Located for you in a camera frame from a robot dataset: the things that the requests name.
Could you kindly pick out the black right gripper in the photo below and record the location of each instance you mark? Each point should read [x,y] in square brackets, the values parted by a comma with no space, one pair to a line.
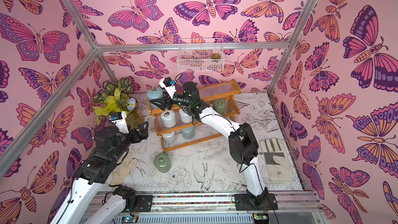
[165,100]

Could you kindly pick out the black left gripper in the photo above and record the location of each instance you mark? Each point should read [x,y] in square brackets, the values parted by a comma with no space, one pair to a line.
[143,135]

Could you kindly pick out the large blue tea canister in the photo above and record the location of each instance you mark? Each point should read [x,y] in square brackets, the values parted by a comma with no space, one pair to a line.
[154,93]

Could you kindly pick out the white tea canister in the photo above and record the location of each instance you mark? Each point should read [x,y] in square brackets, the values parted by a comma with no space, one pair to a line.
[168,118]
[184,116]

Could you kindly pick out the large green tea canister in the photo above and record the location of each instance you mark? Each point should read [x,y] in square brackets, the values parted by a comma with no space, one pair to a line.
[163,163]

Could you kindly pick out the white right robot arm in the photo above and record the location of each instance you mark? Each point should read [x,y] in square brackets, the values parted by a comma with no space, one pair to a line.
[242,142]

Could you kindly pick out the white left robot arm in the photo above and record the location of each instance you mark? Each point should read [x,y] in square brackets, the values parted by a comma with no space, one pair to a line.
[112,148]

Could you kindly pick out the white canister bottom shelf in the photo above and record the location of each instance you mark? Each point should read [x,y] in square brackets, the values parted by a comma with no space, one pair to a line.
[169,138]

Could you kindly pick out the wooden three-tier shelf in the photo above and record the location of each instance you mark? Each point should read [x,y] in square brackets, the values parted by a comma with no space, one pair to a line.
[225,90]

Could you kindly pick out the blue canister bottom shelf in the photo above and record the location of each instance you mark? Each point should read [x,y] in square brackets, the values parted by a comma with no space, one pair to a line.
[188,133]

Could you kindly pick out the beige work glove left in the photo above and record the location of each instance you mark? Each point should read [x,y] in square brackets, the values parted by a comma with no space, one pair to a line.
[124,169]

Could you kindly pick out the clear vase with plants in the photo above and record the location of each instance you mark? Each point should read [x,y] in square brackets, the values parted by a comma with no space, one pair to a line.
[118,97]

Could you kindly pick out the small plant in basket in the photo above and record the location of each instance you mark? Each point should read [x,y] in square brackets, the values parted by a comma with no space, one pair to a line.
[216,56]

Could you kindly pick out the white grey work glove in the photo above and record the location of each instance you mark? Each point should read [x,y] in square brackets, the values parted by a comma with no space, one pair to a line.
[277,161]

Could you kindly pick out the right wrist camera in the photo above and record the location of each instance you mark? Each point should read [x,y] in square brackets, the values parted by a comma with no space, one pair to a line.
[168,85]

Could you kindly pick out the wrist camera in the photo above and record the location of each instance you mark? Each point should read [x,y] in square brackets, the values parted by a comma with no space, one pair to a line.
[119,120]
[168,85]

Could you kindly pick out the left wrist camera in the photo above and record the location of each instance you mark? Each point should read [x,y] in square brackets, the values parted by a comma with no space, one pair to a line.
[119,120]

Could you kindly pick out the white wire basket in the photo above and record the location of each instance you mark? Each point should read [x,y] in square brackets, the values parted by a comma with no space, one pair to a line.
[194,55]

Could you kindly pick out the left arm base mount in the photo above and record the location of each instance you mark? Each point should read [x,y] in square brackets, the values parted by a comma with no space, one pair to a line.
[131,201]

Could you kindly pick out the front aluminium rail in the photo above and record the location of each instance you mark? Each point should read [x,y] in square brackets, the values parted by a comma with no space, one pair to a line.
[230,202]

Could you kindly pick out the aluminium frame rail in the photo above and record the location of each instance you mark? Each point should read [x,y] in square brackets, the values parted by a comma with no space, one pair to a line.
[24,137]

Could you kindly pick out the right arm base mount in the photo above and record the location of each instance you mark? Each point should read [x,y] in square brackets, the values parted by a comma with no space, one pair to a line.
[255,201]

